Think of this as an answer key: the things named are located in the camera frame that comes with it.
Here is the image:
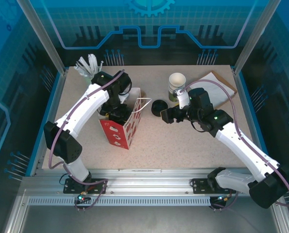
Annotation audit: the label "white red paper gift bag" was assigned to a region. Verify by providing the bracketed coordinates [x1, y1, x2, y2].
[98, 87, 152, 150]

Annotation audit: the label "black cup lid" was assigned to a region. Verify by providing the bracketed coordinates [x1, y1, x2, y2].
[151, 99, 169, 117]

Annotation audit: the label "stack of white napkins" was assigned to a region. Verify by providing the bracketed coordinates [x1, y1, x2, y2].
[199, 72, 235, 106]

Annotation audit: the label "stack of green paper cups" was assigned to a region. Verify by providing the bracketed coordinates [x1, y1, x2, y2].
[168, 72, 186, 101]

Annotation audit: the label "white napkins on brown paper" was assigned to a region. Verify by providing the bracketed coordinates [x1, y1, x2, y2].
[197, 70, 238, 107]

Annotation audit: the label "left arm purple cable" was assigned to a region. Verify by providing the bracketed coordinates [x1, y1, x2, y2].
[48, 70, 126, 170]

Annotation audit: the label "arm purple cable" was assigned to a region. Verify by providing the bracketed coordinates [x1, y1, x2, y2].
[178, 81, 289, 207]
[48, 70, 126, 170]

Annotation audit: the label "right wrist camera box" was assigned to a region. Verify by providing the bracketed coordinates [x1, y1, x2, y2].
[173, 88, 190, 110]

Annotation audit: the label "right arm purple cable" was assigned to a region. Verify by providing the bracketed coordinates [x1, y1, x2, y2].
[178, 81, 289, 207]

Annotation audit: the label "aluminium mounting rail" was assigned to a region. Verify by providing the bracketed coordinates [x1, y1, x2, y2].
[20, 167, 280, 195]

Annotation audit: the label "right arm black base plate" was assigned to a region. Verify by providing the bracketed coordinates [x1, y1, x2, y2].
[192, 178, 237, 194]

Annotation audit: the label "aluminium frame post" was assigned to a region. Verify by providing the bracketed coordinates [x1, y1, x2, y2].
[233, 0, 282, 75]
[16, 0, 69, 75]

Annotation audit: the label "slotted metal cable duct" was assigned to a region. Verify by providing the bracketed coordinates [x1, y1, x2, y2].
[27, 196, 214, 207]

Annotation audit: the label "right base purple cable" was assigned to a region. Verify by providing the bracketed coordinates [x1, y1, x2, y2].
[209, 185, 240, 212]

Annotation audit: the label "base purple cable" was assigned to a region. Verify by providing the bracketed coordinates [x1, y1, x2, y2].
[209, 185, 240, 212]
[74, 181, 109, 212]

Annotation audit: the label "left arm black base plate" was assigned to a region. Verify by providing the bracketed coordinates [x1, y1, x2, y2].
[63, 178, 109, 195]

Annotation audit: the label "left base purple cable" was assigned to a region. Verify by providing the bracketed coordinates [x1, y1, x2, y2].
[74, 181, 109, 212]

